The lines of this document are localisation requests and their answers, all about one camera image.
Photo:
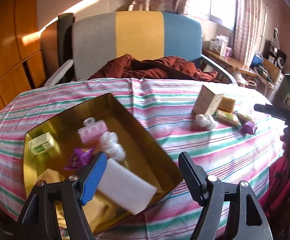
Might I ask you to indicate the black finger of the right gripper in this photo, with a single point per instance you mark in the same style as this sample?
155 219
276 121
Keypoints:
273 111

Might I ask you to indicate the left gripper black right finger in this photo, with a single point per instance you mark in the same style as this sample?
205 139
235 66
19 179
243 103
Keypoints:
199 184

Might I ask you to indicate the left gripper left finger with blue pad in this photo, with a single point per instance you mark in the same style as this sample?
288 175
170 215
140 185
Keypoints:
83 185

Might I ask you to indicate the purple plastic cap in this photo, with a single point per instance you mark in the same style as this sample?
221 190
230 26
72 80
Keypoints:
249 127

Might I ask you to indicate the yellow sponge block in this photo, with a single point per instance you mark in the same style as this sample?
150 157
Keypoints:
51 176

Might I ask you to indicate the white foam block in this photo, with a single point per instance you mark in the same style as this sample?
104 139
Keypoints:
125 188

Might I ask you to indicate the white plastic bag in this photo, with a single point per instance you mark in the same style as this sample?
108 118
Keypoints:
205 121
109 144

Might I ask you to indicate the pink hair roller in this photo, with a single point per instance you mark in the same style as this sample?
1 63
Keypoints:
92 130

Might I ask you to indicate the person right hand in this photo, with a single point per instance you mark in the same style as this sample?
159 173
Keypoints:
283 141

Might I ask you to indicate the purple candy wrapper packet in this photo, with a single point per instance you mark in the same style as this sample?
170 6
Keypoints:
79 158

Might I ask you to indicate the green yellow snack packet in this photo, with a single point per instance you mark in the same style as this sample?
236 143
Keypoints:
244 118

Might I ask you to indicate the gold metal tin box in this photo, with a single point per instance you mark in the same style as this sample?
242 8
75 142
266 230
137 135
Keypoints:
144 157

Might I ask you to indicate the striped pink green bedsheet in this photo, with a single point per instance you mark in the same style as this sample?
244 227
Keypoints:
164 109

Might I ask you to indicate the small brown sponge block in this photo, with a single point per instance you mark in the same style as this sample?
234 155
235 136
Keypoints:
227 104

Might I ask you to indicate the small green white box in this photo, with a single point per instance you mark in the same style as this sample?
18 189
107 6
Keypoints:
41 144

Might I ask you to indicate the red bedding at edge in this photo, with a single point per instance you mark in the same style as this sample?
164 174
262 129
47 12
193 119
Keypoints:
279 188

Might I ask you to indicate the wooden side shelf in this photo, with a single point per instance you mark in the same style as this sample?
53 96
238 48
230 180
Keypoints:
229 62

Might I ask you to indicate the beige medicine carton box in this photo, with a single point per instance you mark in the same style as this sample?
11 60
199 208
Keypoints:
208 100

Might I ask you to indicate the white product boxes on shelf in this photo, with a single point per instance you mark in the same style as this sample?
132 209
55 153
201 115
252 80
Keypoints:
220 46

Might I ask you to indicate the dark red jacket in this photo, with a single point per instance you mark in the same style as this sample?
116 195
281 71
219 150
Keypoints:
170 67

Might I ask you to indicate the orange wooden wardrobe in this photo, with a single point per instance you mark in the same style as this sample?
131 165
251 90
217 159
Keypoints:
21 63

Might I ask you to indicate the grey yellow blue armchair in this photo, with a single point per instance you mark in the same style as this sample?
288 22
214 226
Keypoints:
145 35

